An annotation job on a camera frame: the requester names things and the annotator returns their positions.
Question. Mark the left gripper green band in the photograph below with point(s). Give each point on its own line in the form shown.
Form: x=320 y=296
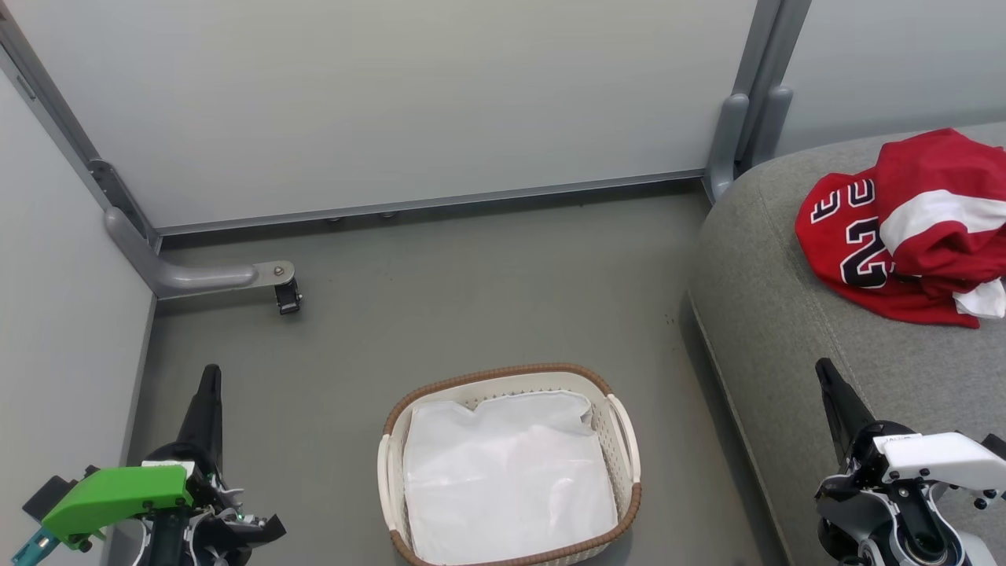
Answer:
x=118 y=495

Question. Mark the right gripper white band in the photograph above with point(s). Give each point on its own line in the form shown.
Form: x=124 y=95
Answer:
x=935 y=460

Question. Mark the red basketball jersey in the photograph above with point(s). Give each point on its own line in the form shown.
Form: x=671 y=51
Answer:
x=919 y=181

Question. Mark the white wicker laundry basket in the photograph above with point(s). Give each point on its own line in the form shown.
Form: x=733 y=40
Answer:
x=621 y=440

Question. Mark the grey fabric sofa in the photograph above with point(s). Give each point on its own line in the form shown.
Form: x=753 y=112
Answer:
x=786 y=314

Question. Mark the long grey partition foot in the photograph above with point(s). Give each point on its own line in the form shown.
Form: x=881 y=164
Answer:
x=204 y=277

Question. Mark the black caster wheel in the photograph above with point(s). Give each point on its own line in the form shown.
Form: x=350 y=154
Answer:
x=288 y=299

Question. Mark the short grey partition foot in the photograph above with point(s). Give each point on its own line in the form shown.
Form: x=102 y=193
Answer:
x=727 y=149
x=774 y=122

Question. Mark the grey partition corner frame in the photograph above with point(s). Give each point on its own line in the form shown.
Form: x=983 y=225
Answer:
x=78 y=145

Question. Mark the grey metal partition post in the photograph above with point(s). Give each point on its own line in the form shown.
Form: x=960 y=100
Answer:
x=774 y=39

